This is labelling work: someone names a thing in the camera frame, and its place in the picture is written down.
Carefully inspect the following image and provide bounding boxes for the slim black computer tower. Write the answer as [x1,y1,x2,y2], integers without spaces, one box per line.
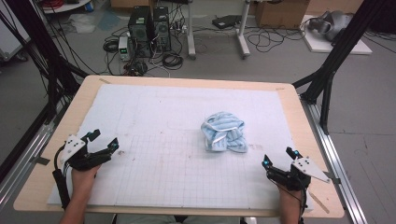
[152,7,172,52]

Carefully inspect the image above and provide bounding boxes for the large cardboard box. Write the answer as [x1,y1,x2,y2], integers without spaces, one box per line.
[255,0,311,30]

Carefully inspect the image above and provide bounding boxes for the white desk frame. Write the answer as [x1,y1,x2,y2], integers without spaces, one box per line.
[186,0,251,61]

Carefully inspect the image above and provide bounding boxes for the white round table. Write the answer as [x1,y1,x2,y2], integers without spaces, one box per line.
[41,0,92,15]

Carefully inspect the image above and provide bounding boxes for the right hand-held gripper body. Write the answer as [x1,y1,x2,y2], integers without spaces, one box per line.
[266,157,332,191]

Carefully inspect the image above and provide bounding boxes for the person's left hand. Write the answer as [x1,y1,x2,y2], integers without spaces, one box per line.
[71,165,101,200]

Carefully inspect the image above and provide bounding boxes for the white foam mat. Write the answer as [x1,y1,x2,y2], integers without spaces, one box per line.
[46,83,315,213]

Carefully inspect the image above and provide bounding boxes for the light blue striped towel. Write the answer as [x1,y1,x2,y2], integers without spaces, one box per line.
[200,111,249,154]

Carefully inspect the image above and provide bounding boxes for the white bench power supply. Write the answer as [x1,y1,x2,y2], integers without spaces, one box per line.
[118,35,132,62]

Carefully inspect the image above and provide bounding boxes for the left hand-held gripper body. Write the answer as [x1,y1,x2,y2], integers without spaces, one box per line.
[60,133,112,172]

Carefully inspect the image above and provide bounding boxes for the loose black floor cable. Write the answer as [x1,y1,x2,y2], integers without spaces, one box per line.
[246,26,307,53]

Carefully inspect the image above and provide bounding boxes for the person's right hand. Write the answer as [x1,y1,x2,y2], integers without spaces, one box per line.
[278,188,304,216]

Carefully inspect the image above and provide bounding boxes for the white floor board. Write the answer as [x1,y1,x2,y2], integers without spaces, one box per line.
[301,14,373,56]

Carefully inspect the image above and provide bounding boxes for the large black computer tower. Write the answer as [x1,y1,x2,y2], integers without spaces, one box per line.
[128,6,154,59]

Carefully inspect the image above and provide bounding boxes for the small black cable coil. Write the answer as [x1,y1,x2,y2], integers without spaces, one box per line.
[102,37,120,53]

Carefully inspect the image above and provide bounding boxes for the clear plastic bag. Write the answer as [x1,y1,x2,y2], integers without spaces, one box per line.
[68,13,97,35]

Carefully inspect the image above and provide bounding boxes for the black flat device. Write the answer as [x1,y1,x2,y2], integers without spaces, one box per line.
[212,14,242,30]

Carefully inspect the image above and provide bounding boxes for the grey tape strip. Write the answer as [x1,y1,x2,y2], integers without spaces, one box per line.
[31,156,50,166]
[323,171,342,185]

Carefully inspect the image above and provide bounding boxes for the large black cable coil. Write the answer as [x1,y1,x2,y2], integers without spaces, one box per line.
[162,52,185,71]

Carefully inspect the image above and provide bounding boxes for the black metal frame strut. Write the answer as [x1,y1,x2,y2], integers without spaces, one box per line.
[292,0,396,135]
[0,0,90,125]

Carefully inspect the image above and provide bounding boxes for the aluminium rail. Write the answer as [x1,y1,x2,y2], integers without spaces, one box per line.
[0,102,68,213]
[300,96,370,224]

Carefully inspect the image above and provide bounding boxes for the thin wooden stick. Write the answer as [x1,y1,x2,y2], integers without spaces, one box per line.
[307,190,331,215]

